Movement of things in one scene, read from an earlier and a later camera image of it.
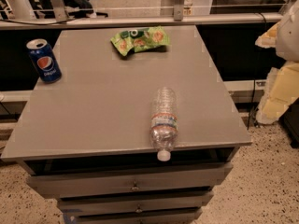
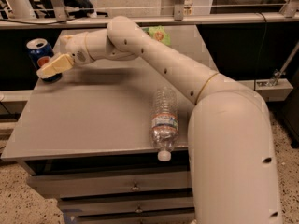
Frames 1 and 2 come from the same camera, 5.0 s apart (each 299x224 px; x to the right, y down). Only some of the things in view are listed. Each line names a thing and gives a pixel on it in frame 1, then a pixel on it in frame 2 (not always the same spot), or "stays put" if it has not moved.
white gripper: (289, 36) to (77, 49)
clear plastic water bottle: (163, 127) stays put
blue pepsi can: (44, 60) stays put
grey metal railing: (58, 17) stays put
